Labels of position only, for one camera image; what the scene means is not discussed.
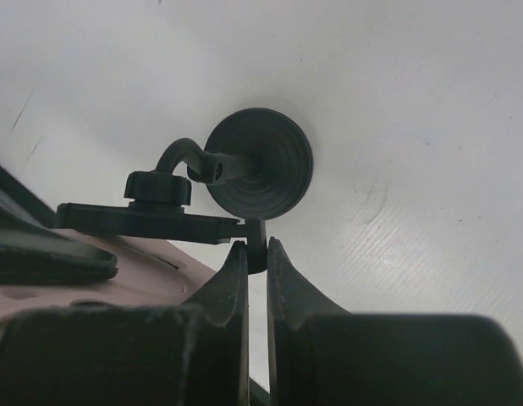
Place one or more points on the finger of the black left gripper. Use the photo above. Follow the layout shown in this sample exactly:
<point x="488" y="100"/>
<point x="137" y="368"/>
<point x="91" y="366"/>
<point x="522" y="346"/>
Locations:
<point x="31" y="253"/>

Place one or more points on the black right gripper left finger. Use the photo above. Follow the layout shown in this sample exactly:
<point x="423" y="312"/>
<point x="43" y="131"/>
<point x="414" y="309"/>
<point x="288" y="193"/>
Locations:
<point x="195" y="353"/>

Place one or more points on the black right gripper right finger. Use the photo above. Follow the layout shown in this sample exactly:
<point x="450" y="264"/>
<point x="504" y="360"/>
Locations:
<point x="322" y="354"/>

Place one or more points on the phone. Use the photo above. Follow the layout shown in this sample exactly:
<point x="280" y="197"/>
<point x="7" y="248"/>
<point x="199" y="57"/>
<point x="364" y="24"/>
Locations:
<point x="150" y="272"/>

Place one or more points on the black phone stand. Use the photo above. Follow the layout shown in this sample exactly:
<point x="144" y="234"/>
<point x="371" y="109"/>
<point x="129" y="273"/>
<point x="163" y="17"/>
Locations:
<point x="256" y="165"/>

